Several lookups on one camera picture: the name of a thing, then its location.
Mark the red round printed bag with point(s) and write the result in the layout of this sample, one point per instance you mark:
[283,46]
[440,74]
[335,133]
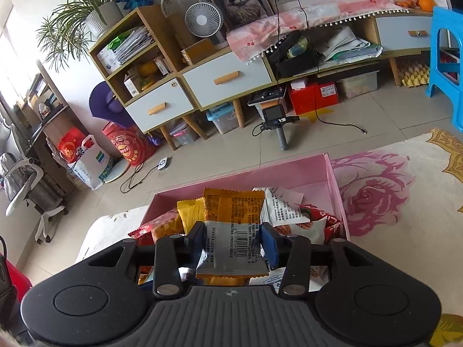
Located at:
[128,146]

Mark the low wooden cabinet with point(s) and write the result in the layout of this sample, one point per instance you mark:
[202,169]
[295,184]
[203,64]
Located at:
[365,25]

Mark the clear bin with blue lid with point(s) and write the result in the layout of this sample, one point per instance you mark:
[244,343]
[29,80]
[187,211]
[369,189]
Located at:
[222,119]

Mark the dark bag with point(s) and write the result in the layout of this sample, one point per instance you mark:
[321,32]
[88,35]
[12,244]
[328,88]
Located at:
[5,278]

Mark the red gift bag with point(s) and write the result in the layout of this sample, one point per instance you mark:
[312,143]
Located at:
[70,148]

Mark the round white base plate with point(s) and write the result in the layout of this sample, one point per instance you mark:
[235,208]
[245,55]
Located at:
[117,173]

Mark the red carton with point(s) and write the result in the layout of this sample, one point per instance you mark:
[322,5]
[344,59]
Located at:
[313,97]

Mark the black bag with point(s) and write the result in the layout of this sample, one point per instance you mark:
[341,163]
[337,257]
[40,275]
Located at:
[296,63]

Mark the small red snack packet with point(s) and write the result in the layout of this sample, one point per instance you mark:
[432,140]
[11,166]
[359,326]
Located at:
[143,233]

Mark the black keyboard on white bin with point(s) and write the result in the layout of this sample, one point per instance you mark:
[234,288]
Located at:
[266,97]

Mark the orange snack packet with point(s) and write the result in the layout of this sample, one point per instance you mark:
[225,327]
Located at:
[231,245]

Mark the framed cat picture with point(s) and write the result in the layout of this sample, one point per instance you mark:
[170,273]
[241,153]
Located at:
[240,0]

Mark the wide white drawer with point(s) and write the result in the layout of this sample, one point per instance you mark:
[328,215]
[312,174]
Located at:
[253,68]

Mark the white drawer with lock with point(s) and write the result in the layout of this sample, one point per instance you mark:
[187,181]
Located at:
[173,97]

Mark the white office chair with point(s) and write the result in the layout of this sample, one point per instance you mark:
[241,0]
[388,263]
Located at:
[21,173]

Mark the pink cardboard box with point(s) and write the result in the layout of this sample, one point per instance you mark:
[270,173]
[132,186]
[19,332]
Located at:
[307,173]

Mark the clear bin with pink contents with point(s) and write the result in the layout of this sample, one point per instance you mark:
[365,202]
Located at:
[184,133]

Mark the green potted plant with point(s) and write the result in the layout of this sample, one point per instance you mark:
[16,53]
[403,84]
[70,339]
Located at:
[105,16]

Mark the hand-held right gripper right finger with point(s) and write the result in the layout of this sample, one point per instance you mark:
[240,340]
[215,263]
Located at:
[271,245]

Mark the white carton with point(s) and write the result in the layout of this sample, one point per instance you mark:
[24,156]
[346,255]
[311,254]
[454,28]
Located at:
[132,86]

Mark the pile of papers and bags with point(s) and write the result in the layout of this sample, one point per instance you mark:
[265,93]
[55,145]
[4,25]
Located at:
[351,45]

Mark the small cardboard box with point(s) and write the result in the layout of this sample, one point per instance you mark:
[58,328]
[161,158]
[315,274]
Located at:
[199,52]

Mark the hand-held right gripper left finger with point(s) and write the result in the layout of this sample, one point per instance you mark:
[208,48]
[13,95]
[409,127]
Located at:
[195,244]

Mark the white box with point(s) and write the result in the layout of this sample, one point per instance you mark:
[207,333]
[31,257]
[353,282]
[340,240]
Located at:
[108,61]

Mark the pink tasselled cloth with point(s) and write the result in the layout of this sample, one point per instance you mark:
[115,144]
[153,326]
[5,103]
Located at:
[343,11]

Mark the yellow egg tray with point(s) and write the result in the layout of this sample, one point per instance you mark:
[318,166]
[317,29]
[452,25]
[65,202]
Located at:
[414,76]

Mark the blue plastic stool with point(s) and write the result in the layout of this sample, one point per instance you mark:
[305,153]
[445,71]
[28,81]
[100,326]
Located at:
[445,76]

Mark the red plastic item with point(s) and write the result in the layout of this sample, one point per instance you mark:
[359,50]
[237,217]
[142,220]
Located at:
[20,278]

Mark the wooden bookshelf desk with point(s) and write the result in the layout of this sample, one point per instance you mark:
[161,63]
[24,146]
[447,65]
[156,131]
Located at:
[50,123]

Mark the orange fruit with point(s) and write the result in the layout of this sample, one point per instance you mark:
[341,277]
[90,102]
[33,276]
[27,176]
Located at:
[427,3]

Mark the small white drawer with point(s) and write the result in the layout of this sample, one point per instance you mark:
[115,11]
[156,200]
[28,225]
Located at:
[394,32]

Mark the stack of papers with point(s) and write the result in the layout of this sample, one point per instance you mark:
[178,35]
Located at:
[135,45]

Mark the white desk fan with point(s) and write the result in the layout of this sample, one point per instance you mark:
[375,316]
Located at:
[202,20]

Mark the clear storage bin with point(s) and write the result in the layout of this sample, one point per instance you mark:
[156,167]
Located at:
[358,85]

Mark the tall wooden shelf cabinet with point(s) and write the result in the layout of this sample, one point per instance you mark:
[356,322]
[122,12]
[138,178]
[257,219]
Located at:
[144,16]

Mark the white shopping bag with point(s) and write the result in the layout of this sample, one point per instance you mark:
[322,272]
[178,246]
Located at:
[90,168]

